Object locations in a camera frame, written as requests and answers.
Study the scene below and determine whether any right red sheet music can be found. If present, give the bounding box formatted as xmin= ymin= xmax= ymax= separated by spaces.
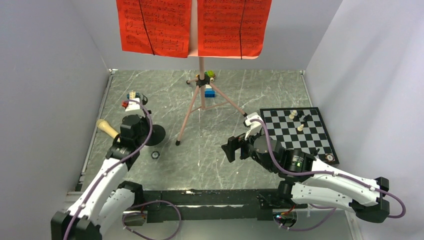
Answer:
xmin=197 ymin=0 xmax=272 ymax=59

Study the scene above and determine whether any black chess piece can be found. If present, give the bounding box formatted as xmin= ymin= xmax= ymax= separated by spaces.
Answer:
xmin=311 ymin=148 xmax=320 ymax=157
xmin=296 ymin=110 xmax=313 ymax=122

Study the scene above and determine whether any black chess piece front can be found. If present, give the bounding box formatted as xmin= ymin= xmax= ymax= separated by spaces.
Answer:
xmin=311 ymin=148 xmax=320 ymax=157

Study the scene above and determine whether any blue white toy brick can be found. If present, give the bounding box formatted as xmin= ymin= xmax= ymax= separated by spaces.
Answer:
xmin=204 ymin=84 xmax=216 ymax=98

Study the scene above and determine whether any black microphone stand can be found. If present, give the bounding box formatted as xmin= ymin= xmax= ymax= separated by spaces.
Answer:
xmin=145 ymin=124 xmax=166 ymax=147

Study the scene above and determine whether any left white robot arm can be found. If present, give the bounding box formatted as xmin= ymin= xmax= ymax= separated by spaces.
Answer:
xmin=50 ymin=107 xmax=153 ymax=240

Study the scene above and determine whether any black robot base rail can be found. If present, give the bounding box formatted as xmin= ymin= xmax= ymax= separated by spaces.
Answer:
xmin=125 ymin=189 xmax=294 ymax=223

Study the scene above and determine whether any colourful brick toy car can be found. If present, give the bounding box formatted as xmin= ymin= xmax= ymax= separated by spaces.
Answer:
xmin=204 ymin=70 xmax=216 ymax=82

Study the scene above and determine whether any brown poker chip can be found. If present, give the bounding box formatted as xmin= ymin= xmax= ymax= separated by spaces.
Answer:
xmin=325 ymin=153 xmax=335 ymax=162

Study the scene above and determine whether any black chessboard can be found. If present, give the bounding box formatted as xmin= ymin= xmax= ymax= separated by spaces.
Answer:
xmin=259 ymin=107 xmax=340 ymax=167

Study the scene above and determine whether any black chess piece back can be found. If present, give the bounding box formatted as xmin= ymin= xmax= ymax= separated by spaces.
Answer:
xmin=296 ymin=110 xmax=313 ymax=122

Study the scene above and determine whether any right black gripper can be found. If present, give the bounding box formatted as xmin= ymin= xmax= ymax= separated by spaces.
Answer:
xmin=221 ymin=126 xmax=276 ymax=173

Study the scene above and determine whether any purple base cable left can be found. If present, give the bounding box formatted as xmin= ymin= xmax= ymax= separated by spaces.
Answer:
xmin=121 ymin=200 xmax=182 ymax=240

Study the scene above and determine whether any cream blue toy car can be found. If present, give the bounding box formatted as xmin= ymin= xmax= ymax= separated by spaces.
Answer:
xmin=126 ymin=91 xmax=148 ymax=105

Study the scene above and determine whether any cream toy microphone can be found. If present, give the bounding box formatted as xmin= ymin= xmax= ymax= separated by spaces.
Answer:
xmin=96 ymin=119 xmax=119 ymax=139

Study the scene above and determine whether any pink music stand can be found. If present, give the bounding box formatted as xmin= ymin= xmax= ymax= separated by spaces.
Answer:
xmin=175 ymin=0 xmax=247 ymax=146

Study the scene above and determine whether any red sheet music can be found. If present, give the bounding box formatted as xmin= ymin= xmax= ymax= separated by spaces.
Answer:
xmin=116 ymin=0 xmax=192 ymax=58
xmin=197 ymin=0 xmax=272 ymax=59

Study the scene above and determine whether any left red sheet music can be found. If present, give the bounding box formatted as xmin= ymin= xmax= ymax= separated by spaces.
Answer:
xmin=116 ymin=0 xmax=192 ymax=58

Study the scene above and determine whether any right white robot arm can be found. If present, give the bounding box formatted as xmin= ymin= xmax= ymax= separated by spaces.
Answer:
xmin=221 ymin=134 xmax=390 ymax=223

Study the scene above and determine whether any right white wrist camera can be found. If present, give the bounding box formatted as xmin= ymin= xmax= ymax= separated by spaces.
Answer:
xmin=244 ymin=112 xmax=263 ymax=141

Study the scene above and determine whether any cream chess pawn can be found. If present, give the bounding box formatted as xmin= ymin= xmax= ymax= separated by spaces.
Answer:
xmin=297 ymin=124 xmax=304 ymax=132

